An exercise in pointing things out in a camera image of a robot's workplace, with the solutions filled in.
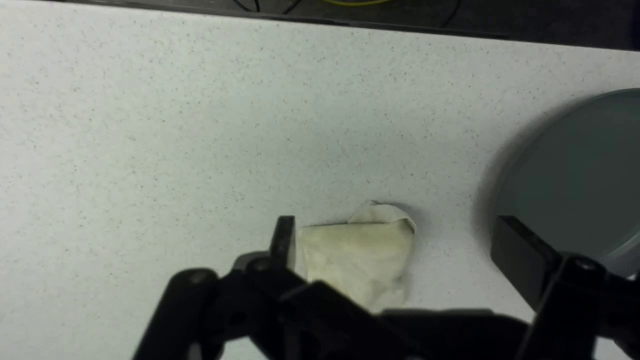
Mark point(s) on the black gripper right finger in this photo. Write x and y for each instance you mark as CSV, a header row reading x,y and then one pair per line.
x,y
580,306

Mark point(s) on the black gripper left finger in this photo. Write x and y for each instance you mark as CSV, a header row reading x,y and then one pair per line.
x,y
221,313

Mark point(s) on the cream cloth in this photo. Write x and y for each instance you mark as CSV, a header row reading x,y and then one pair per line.
x,y
360,260

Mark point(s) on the dark green round plate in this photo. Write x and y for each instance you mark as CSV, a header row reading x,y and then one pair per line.
x,y
572,181

